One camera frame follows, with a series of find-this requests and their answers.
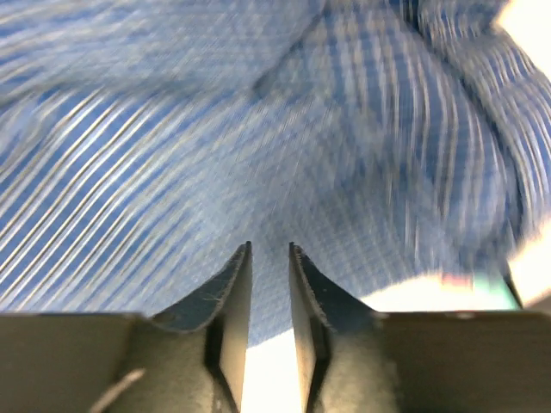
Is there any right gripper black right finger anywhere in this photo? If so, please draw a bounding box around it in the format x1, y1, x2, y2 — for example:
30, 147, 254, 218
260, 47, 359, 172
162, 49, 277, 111
288, 245, 550, 412

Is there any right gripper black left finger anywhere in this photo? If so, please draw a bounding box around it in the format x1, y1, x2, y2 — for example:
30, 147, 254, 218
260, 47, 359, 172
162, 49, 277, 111
1, 243, 252, 412

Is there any blue checkered long sleeve shirt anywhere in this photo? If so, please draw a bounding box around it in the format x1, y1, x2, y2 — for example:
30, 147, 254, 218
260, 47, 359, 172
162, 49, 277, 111
1, 1, 550, 343

